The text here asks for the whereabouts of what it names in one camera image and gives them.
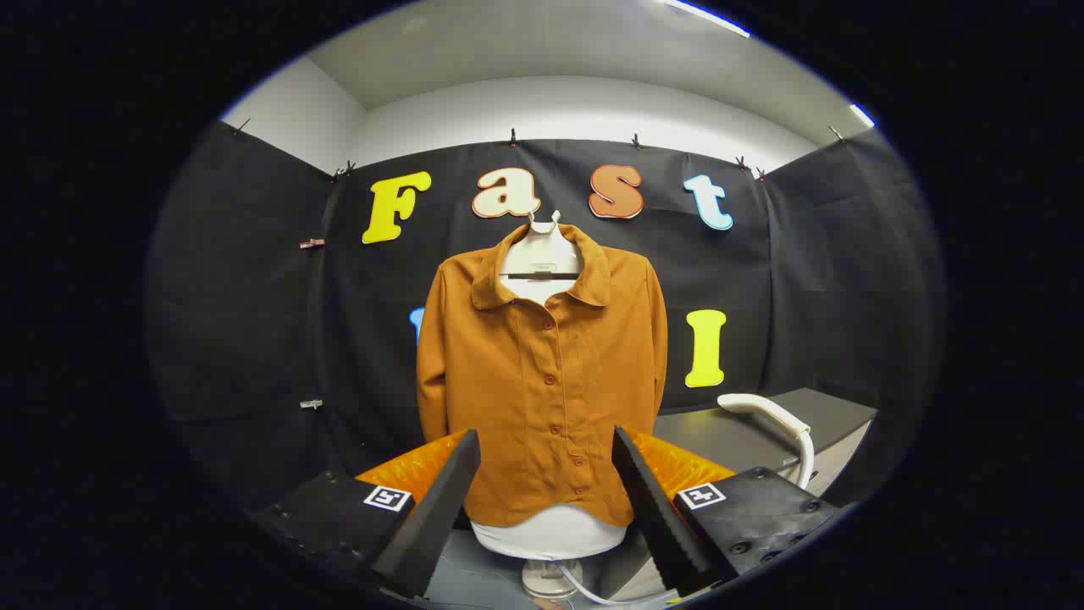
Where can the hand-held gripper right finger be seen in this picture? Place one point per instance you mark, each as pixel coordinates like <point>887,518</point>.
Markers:
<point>656,517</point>

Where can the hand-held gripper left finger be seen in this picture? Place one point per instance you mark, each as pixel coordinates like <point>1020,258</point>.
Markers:
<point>440,508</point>

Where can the orange-brown button shirt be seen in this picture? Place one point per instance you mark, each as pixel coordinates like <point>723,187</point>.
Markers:
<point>542,398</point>

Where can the white mannequin torso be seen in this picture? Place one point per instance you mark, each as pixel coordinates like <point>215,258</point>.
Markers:
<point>546,534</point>

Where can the white mannequin stand base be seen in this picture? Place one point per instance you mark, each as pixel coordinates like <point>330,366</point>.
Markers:
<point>546,580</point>

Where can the row of black clips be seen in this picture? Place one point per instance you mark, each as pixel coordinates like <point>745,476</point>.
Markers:
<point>512,137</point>

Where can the ceiling light strip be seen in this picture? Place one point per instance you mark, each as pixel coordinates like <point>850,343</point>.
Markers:
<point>862,115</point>
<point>707,17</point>

